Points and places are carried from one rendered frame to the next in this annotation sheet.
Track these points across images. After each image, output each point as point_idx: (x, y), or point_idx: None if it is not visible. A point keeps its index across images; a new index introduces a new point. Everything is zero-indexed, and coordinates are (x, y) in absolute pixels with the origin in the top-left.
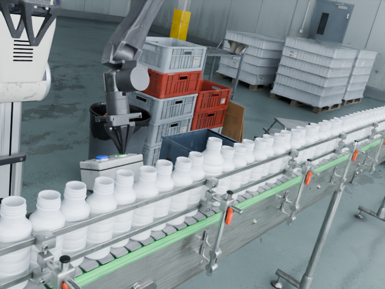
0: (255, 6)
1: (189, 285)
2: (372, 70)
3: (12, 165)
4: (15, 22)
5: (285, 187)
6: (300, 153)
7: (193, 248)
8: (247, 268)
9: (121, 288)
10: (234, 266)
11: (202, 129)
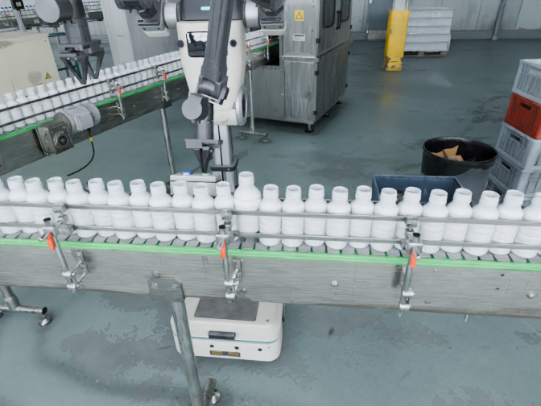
0: None
1: (434, 354)
2: None
3: (223, 172)
4: (201, 64)
5: (401, 263)
6: (455, 228)
7: (223, 271)
8: (539, 383)
9: (140, 268)
10: (519, 370)
11: (443, 176)
